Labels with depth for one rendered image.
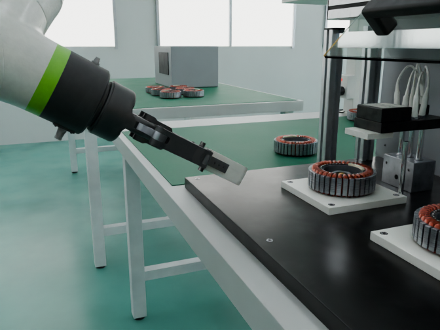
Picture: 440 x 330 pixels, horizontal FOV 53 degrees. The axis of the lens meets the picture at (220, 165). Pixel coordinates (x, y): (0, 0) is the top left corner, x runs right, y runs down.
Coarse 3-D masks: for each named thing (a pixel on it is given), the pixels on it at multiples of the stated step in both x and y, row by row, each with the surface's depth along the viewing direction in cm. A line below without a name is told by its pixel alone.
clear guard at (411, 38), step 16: (400, 16) 45; (416, 16) 43; (432, 16) 41; (352, 32) 50; (368, 32) 47; (400, 32) 43; (416, 32) 41; (432, 32) 39; (336, 48) 50; (352, 48) 47; (368, 48) 45; (384, 48) 43; (400, 48) 41; (416, 48) 39; (432, 48) 38
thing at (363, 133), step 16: (368, 112) 75; (384, 112) 72; (400, 112) 73; (352, 128) 77; (368, 128) 75; (384, 128) 72; (400, 128) 74; (416, 128) 75; (432, 128) 76; (400, 144) 82
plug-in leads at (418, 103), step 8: (416, 64) 79; (416, 72) 78; (424, 72) 78; (424, 80) 79; (408, 88) 76; (416, 88) 75; (408, 96) 77; (416, 96) 75; (424, 96) 76; (416, 104) 75; (424, 104) 76; (416, 112) 75; (424, 112) 77
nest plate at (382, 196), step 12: (288, 180) 81; (300, 180) 81; (300, 192) 75; (312, 192) 74; (372, 192) 74; (384, 192) 74; (396, 192) 74; (312, 204) 71; (324, 204) 69; (336, 204) 69; (348, 204) 69; (360, 204) 69; (372, 204) 70; (384, 204) 71
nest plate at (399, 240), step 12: (396, 228) 60; (408, 228) 60; (372, 240) 59; (384, 240) 56; (396, 240) 56; (408, 240) 56; (396, 252) 55; (408, 252) 53; (420, 252) 53; (432, 252) 53; (420, 264) 51; (432, 264) 50
